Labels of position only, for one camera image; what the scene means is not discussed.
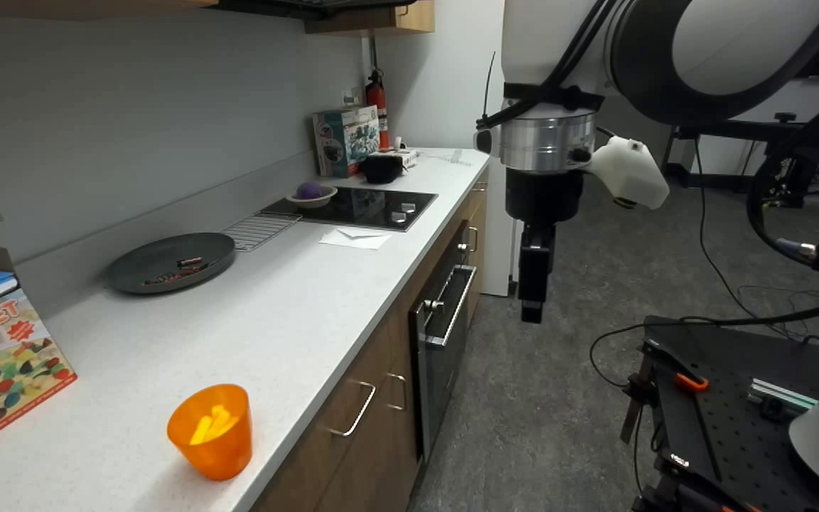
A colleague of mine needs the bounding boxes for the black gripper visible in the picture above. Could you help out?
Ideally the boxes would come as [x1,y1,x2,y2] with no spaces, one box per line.
[503,168,587,328]

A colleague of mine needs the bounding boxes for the wooden drawer with silver handle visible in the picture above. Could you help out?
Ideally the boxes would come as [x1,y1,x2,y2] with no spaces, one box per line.
[269,296,417,512]

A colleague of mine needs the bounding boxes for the black pot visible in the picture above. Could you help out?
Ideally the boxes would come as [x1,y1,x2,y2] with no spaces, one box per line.
[358,152,407,189]

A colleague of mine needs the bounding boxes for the black glass cooktop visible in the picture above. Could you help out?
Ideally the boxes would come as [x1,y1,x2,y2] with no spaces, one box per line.
[257,182,439,235]

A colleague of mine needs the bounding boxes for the colourful upright box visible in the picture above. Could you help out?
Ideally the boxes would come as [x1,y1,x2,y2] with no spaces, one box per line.
[310,104,382,182]

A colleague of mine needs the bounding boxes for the beige bowl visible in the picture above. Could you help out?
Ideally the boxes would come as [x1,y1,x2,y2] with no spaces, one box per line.
[283,180,340,213]

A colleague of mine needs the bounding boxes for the red fire extinguisher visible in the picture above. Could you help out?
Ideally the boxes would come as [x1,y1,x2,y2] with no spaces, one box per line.
[360,35,391,155]

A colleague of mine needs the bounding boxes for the purple toy in bowl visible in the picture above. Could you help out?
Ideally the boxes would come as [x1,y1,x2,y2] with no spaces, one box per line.
[293,180,333,203]

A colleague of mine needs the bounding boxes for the pale teal bar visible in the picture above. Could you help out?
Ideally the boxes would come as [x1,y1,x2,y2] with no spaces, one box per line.
[745,377,819,414]

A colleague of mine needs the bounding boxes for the black background equipment stand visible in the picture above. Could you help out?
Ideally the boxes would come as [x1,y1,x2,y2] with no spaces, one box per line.
[661,112,819,213]

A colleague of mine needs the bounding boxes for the black robot table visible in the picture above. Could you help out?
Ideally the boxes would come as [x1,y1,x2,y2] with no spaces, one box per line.
[637,314,819,512]

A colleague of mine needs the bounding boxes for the wooden upper cabinet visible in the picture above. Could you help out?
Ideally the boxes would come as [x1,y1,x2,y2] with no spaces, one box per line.
[301,0,438,37]

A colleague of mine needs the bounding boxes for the orange plastic cup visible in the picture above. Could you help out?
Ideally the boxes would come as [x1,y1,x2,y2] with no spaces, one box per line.
[164,382,255,483]

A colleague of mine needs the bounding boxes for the dark range hood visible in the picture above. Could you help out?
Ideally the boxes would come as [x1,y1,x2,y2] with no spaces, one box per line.
[210,0,404,18]

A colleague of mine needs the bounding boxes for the black round pan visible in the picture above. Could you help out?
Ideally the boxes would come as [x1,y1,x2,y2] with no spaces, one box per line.
[104,232,237,300]

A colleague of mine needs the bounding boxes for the colourful toy set box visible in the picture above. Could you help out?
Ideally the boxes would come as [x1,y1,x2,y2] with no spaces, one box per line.
[0,236,78,465]

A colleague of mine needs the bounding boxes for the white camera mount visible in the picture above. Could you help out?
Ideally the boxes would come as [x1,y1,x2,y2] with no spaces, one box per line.
[586,134,674,213]

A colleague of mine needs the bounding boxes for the orange handled clamp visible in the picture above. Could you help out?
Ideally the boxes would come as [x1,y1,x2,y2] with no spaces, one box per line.
[640,337,712,398]

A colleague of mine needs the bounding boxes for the silver cabinet door handle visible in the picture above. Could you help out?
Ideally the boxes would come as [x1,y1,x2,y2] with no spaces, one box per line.
[382,370,411,415]

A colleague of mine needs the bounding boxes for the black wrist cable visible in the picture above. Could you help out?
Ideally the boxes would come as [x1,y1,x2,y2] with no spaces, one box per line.
[745,74,819,287]

